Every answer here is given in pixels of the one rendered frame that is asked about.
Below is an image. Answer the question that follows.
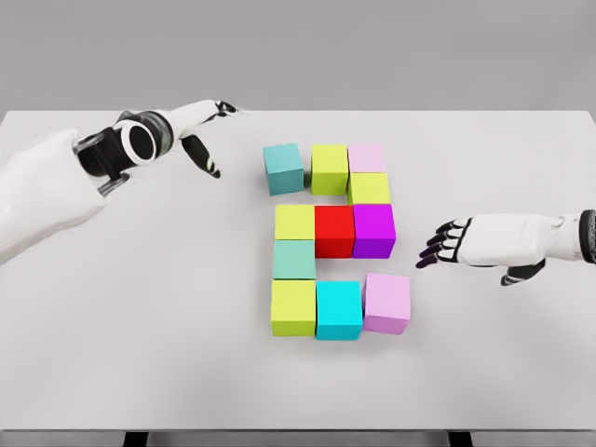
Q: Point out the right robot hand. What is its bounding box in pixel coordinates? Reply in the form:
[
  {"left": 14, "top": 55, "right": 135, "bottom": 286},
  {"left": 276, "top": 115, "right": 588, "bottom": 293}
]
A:
[{"left": 414, "top": 212, "right": 551, "bottom": 287}]

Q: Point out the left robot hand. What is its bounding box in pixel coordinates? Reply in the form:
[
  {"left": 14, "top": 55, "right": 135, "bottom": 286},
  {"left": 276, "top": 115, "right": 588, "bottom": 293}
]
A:
[{"left": 169, "top": 99, "right": 237, "bottom": 181}]

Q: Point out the teal cube block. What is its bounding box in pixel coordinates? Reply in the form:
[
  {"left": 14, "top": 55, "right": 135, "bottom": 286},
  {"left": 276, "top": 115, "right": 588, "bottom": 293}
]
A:
[{"left": 262, "top": 142, "right": 305, "bottom": 197}]

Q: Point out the purple cube block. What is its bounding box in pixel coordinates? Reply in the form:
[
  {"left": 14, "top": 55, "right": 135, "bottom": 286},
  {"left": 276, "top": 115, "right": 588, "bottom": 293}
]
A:
[{"left": 351, "top": 203, "right": 399, "bottom": 261}]

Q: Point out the light pink cube block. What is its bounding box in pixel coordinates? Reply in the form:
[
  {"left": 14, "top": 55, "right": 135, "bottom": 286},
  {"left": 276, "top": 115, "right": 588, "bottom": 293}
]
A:
[
  {"left": 361, "top": 272, "right": 413, "bottom": 336},
  {"left": 347, "top": 142, "right": 388, "bottom": 175}
]

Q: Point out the yellow-green cube block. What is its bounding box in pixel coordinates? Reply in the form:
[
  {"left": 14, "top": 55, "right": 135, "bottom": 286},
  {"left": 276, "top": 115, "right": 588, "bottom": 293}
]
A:
[
  {"left": 310, "top": 143, "right": 350, "bottom": 197},
  {"left": 346, "top": 171, "right": 393, "bottom": 207},
  {"left": 274, "top": 204, "right": 317, "bottom": 242},
  {"left": 270, "top": 278, "right": 318, "bottom": 338}
]

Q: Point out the red cube block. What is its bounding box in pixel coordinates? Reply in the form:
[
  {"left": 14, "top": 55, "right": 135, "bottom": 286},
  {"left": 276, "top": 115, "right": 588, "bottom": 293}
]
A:
[{"left": 314, "top": 205, "right": 357, "bottom": 260}]

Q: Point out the mint green cube block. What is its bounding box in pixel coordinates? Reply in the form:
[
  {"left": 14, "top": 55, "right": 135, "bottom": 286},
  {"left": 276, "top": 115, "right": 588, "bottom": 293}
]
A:
[{"left": 272, "top": 238, "right": 318, "bottom": 282}]

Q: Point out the cyan cube block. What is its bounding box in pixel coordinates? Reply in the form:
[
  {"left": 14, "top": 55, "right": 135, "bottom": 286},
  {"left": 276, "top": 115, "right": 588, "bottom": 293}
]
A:
[{"left": 315, "top": 279, "right": 364, "bottom": 342}]

